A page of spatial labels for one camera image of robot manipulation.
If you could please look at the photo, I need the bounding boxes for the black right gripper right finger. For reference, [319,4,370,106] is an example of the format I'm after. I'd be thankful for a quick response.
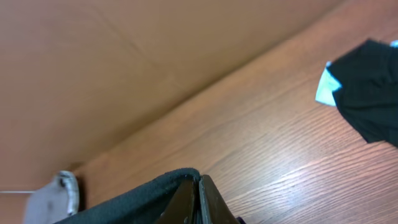
[198,175,240,224]

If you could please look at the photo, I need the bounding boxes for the black t-shirt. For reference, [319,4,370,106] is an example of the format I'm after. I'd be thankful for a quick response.
[57,168,200,224]

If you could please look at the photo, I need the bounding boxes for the folded grey trousers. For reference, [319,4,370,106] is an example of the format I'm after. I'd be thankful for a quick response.
[23,170,80,224]

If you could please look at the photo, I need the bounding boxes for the folded black garment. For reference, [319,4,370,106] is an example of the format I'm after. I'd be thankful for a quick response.
[327,39,397,147]

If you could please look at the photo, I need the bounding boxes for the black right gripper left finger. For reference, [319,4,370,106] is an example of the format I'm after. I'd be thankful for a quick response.
[156,180,197,224]

